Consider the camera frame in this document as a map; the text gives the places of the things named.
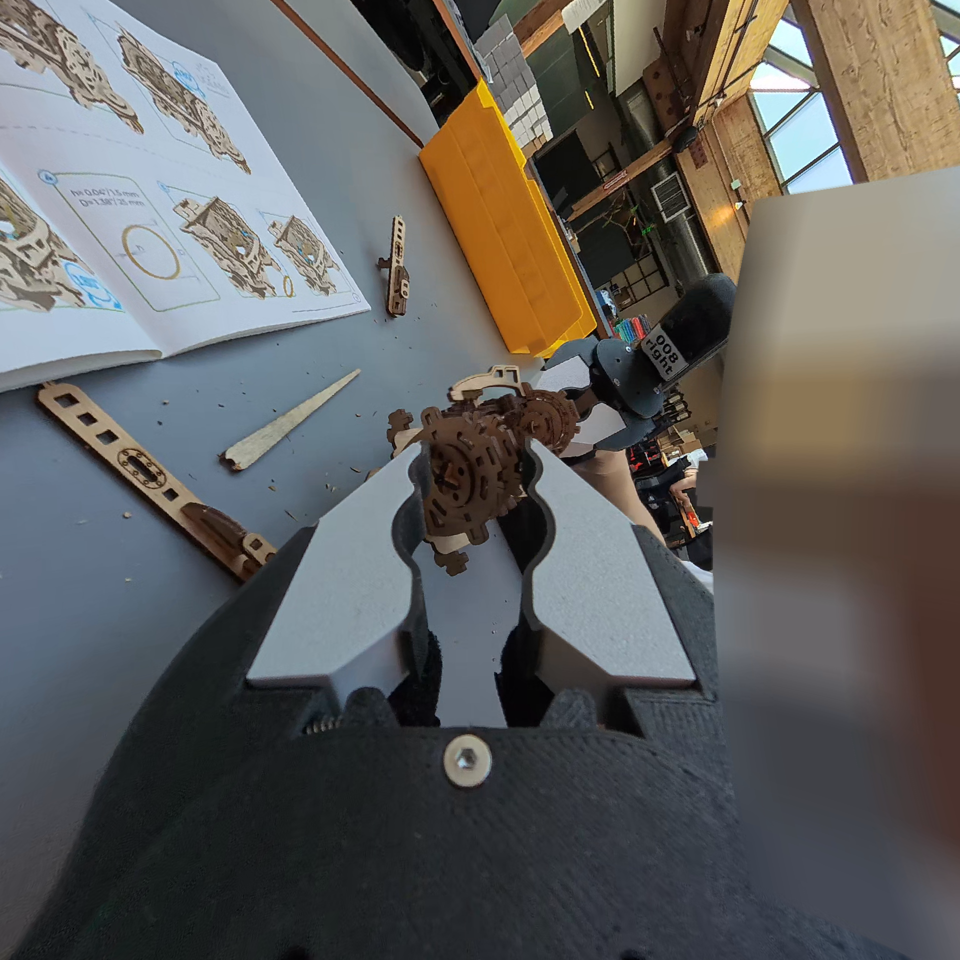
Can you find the person's right forearm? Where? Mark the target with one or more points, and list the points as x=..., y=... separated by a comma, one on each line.
x=622, y=495

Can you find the person's white shirt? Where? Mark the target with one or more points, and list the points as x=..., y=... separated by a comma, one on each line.
x=694, y=577

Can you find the long perforated wooden strip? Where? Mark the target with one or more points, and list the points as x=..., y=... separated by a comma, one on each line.
x=142, y=472

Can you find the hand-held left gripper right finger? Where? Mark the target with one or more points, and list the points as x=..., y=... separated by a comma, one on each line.
x=607, y=600

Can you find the yellow plastic bin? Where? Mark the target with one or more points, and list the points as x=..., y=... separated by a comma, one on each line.
x=502, y=225

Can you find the wooden strip with cross peg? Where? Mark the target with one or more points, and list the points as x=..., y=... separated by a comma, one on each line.
x=396, y=285

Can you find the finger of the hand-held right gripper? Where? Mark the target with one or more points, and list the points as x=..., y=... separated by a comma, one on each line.
x=571, y=373
x=607, y=429

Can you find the adjacent grey desk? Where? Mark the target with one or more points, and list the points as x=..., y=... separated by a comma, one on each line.
x=352, y=52

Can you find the large window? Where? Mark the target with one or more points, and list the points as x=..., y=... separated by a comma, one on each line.
x=802, y=135

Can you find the silver ventilation duct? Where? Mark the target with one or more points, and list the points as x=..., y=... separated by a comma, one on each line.
x=675, y=240

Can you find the open instruction booklet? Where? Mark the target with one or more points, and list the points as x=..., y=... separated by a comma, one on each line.
x=112, y=187

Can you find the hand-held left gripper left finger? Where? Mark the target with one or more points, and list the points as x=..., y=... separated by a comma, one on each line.
x=337, y=600

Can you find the wooden mechanical gear model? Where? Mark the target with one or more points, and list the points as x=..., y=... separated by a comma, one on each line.
x=465, y=480

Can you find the stack of grey foam tiles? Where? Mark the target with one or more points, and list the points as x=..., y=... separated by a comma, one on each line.
x=510, y=90

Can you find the pointed wooden stick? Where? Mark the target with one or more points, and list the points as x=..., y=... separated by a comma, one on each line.
x=292, y=420

